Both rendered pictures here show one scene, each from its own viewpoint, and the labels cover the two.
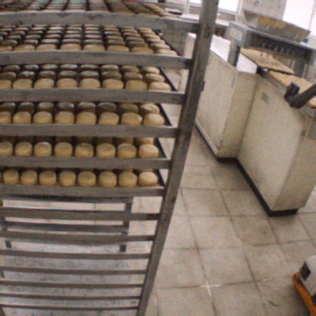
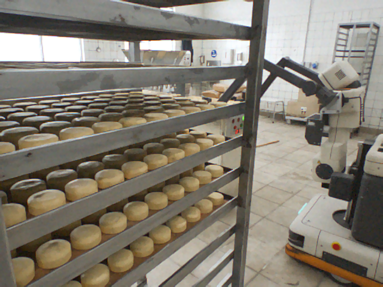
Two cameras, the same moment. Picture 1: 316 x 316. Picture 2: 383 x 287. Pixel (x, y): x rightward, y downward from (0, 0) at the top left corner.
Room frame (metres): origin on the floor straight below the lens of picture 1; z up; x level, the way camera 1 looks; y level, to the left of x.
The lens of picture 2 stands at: (0.20, 0.50, 1.26)
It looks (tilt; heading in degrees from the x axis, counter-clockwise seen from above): 17 degrees down; 326
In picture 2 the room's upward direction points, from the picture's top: 1 degrees clockwise
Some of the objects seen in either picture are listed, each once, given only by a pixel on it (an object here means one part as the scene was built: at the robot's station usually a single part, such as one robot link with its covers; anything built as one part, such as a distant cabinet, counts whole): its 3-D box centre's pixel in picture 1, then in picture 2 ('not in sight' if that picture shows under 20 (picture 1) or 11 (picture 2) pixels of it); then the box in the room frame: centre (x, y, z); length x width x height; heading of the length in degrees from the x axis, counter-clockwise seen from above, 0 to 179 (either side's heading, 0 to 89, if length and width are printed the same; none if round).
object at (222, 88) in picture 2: not in sight; (228, 88); (5.15, -3.88, 0.62); 0.72 x 0.42 x 0.17; 19
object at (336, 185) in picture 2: not in sight; (333, 177); (1.10, -1.20, 0.55); 0.28 x 0.27 x 0.25; 109
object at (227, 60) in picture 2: not in sight; (211, 72); (6.07, -4.08, 0.93); 0.99 x 0.38 x 1.09; 13
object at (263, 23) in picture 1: (276, 26); (155, 58); (2.64, -0.75, 1.25); 0.56 x 0.29 x 0.14; 108
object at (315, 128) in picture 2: not in sight; (321, 124); (1.24, -1.21, 0.87); 0.28 x 0.16 x 0.22; 109
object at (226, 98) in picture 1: (234, 92); not in sight; (3.09, -0.60, 0.42); 1.28 x 0.72 x 0.84; 18
